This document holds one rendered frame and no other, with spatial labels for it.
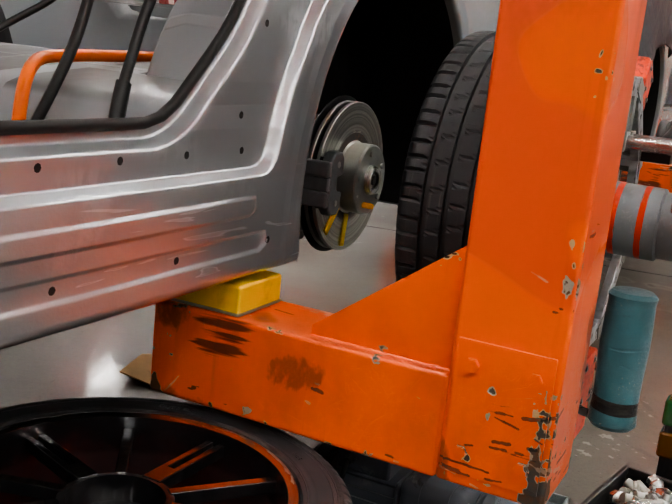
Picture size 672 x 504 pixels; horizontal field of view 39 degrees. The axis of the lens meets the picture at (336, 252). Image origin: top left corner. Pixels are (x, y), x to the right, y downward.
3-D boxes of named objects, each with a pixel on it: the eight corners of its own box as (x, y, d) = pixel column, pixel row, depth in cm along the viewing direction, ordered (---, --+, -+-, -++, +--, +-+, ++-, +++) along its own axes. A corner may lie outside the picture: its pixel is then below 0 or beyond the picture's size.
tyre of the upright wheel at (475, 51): (520, 172, 237) (486, -41, 186) (614, 187, 227) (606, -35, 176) (430, 399, 207) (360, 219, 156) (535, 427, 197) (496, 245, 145)
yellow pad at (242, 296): (215, 285, 168) (217, 258, 167) (282, 301, 162) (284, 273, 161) (168, 300, 155) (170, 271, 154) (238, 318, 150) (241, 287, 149)
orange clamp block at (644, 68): (607, 107, 198) (617, 73, 201) (645, 112, 195) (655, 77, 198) (604, 88, 192) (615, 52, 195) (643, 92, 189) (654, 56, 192)
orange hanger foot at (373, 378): (204, 365, 173) (218, 180, 166) (473, 443, 151) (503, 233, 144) (147, 390, 158) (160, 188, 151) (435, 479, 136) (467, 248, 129)
